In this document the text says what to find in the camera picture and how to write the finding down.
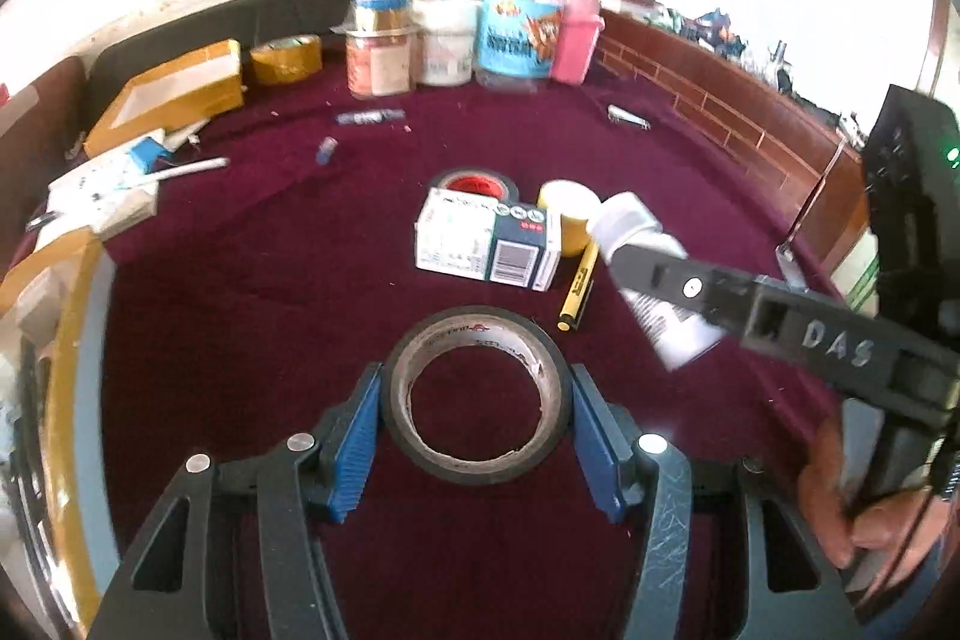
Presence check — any white plastic jar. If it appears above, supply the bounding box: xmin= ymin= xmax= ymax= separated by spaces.
xmin=412 ymin=0 xmax=479 ymax=88

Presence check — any row of small toys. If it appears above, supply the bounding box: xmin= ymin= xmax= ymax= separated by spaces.
xmin=600 ymin=0 xmax=797 ymax=80

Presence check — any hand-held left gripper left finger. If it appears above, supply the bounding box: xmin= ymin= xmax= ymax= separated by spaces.
xmin=90 ymin=361 xmax=386 ymax=640

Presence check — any white pill bottle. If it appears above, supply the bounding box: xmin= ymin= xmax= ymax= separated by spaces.
xmin=589 ymin=192 xmax=725 ymax=374

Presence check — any red-core black tape roll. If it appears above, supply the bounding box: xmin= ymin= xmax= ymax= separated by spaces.
xmin=430 ymin=167 xmax=521 ymax=211

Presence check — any white pen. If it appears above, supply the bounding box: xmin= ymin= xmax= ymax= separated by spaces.
xmin=131 ymin=157 xmax=230 ymax=188

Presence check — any brown sofa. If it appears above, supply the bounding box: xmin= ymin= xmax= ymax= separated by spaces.
xmin=0 ymin=55 xmax=88 ymax=193

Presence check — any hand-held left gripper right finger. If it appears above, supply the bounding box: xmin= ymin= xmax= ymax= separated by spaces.
xmin=571 ymin=362 xmax=863 ymax=640

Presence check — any maroon tablecloth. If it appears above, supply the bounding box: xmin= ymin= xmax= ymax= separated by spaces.
xmin=97 ymin=62 xmax=880 ymax=640

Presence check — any thin black cable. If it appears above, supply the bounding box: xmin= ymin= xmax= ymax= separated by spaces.
xmin=855 ymin=445 xmax=960 ymax=612

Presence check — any blue label clear jar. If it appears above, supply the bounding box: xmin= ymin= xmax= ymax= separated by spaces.
xmin=474 ymin=0 xmax=568 ymax=96

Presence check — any person's right hand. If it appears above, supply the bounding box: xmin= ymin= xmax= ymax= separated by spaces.
xmin=796 ymin=416 xmax=947 ymax=570

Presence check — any wooden cabinet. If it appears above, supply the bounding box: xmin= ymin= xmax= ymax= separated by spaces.
xmin=592 ymin=10 xmax=875 ymax=268

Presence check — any large yellow-edged cardboard tray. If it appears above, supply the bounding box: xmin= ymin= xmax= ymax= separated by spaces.
xmin=0 ymin=227 xmax=125 ymax=618

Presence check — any black leather sofa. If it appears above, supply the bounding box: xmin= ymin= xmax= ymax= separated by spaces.
xmin=79 ymin=0 xmax=362 ymax=80

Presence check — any orange plastic jar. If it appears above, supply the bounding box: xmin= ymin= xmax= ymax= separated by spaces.
xmin=345 ymin=26 xmax=418 ymax=100

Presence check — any white and blue medicine box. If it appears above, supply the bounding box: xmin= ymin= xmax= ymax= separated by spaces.
xmin=415 ymin=188 xmax=563 ymax=292

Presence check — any open paper notebook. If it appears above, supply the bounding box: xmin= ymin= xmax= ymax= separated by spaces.
xmin=46 ymin=149 xmax=159 ymax=236

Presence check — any small yellow-edged cardboard tray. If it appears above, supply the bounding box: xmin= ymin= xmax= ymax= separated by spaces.
xmin=82 ymin=38 xmax=246 ymax=160

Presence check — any small yellow tape roll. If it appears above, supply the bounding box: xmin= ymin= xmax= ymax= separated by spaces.
xmin=538 ymin=180 xmax=603 ymax=259

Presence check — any yellow and black cutter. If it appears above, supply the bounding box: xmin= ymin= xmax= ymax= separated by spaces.
xmin=556 ymin=239 xmax=602 ymax=334

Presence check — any small blue box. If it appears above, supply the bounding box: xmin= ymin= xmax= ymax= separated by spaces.
xmin=126 ymin=136 xmax=170 ymax=173

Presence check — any large black tape roll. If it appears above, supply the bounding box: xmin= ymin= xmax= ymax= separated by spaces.
xmin=382 ymin=305 xmax=575 ymax=486

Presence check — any pink plastic container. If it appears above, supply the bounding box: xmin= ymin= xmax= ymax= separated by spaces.
xmin=551 ymin=0 xmax=605 ymax=85

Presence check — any yellow packing tape roll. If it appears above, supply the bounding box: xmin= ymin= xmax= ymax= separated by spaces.
xmin=250 ymin=34 xmax=324 ymax=87

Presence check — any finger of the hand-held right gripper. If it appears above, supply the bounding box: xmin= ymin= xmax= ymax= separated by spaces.
xmin=611 ymin=239 xmax=760 ymax=342

